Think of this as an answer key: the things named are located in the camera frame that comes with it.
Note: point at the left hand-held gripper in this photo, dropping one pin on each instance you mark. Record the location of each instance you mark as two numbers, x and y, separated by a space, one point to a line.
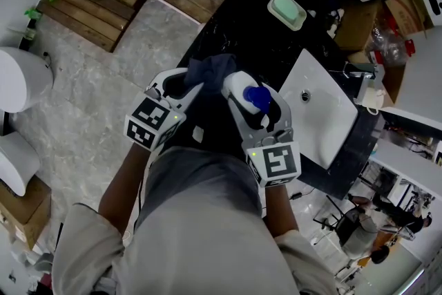
148 117

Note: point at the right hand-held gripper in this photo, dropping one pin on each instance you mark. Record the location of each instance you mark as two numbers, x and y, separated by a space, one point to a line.
276 162

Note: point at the dark blue cloth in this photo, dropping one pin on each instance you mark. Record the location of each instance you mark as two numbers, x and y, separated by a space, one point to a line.
210 72

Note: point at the white bottle with blue cap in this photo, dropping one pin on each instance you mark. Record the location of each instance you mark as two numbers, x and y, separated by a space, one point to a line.
238 86

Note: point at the person's right forearm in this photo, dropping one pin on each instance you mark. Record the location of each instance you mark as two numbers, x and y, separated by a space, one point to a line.
279 210

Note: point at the person's left forearm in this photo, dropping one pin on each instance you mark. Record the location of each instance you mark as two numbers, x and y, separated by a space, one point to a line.
121 193

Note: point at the green soap in dish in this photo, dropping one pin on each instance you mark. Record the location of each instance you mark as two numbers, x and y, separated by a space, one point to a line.
298 19

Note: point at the green soap bar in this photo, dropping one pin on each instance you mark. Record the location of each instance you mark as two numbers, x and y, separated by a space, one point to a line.
285 6

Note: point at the green spray bottle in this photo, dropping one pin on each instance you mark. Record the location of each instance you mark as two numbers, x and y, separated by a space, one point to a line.
32 13

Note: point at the small white paper scrap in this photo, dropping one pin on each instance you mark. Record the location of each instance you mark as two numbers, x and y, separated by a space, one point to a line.
197 134

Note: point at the white sink basin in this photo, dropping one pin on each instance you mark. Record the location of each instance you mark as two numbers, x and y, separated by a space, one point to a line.
324 121

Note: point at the black marble vanity table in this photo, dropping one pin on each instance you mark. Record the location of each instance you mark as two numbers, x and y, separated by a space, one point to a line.
248 41

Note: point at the black power adapter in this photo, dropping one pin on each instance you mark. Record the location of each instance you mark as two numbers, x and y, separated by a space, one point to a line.
297 195

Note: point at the chrome faucet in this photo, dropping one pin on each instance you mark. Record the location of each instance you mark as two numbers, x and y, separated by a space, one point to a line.
362 79

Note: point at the white cup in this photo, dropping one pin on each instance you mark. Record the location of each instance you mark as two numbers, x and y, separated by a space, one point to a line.
374 98

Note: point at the large open cardboard box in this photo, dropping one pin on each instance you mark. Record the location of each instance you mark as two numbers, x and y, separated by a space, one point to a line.
355 27

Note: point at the clear plastic bags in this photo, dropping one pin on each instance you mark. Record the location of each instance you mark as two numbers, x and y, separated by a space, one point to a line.
386 43

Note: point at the person's light grey shirt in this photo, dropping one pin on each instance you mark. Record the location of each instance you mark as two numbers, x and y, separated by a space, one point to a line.
207 252

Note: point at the white round bin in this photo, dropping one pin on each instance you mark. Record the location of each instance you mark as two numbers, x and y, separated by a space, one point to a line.
20 79

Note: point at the toilet brush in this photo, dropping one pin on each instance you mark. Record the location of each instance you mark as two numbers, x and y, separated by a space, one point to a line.
27 32

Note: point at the small red object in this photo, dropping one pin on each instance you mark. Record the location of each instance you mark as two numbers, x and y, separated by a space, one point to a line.
409 46

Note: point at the red-printed cardboard box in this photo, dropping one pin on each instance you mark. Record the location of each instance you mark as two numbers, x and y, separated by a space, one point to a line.
407 14

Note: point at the brown cardboard box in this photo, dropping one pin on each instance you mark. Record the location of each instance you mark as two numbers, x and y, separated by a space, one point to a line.
27 214

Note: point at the black frame chair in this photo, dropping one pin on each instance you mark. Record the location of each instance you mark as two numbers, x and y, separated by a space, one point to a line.
345 221

